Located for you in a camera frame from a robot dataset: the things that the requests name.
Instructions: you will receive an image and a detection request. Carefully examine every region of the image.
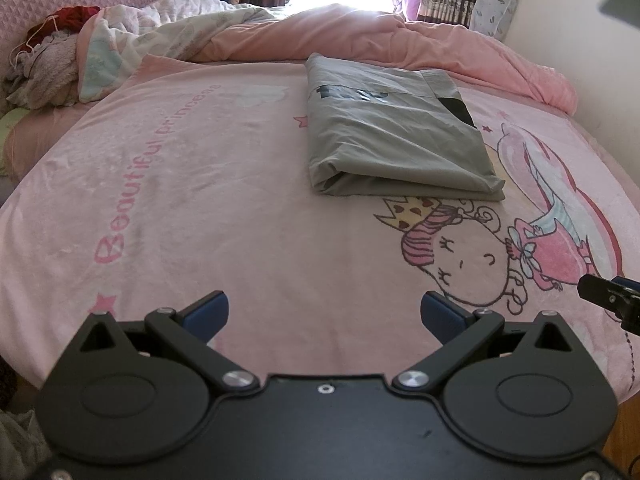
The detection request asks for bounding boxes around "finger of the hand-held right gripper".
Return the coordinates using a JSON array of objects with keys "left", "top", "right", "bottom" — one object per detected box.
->
[{"left": 577, "top": 274, "right": 640, "bottom": 333}]

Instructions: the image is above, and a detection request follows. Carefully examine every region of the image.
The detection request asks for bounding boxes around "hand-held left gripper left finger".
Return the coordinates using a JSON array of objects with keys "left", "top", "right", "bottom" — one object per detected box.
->
[{"left": 80, "top": 290, "right": 261, "bottom": 393}]

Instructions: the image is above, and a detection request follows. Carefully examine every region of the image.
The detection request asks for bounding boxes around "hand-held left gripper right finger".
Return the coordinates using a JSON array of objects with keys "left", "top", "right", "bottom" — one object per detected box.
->
[{"left": 391, "top": 291, "right": 573, "bottom": 393}]

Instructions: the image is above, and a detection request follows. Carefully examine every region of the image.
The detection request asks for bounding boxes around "grey and black jacket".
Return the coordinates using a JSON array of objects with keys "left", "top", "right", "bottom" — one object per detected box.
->
[{"left": 305, "top": 52, "right": 506, "bottom": 202}]

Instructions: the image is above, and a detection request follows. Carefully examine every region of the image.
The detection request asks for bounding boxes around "grey knitted clothes pile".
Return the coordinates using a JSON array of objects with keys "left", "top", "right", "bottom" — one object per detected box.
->
[{"left": 5, "top": 30, "right": 88, "bottom": 111}]

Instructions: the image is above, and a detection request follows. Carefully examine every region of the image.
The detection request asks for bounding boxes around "pink printed blanket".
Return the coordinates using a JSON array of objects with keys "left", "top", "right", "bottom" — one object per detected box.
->
[{"left": 0, "top": 55, "right": 640, "bottom": 406}]

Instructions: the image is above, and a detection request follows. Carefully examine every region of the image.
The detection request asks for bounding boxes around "light green cloth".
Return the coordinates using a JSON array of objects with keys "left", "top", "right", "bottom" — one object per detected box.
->
[{"left": 0, "top": 107, "right": 31, "bottom": 148}]

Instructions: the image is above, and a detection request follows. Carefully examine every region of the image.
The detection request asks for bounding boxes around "white and pink quilt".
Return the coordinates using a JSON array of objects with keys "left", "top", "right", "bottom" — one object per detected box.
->
[{"left": 77, "top": 0, "right": 286, "bottom": 106}]

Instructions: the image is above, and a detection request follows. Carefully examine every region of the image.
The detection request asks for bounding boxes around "pink duvet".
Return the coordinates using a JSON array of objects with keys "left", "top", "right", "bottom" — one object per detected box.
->
[{"left": 187, "top": 4, "right": 578, "bottom": 113}]

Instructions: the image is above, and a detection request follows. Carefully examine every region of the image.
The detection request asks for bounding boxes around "white patterned pillow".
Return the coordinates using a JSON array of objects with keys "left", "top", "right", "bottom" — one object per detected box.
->
[{"left": 470, "top": 0, "right": 516, "bottom": 38}]

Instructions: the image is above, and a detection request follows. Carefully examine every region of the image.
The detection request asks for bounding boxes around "red garment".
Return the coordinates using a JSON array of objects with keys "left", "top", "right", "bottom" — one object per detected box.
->
[{"left": 27, "top": 6, "right": 101, "bottom": 37}]

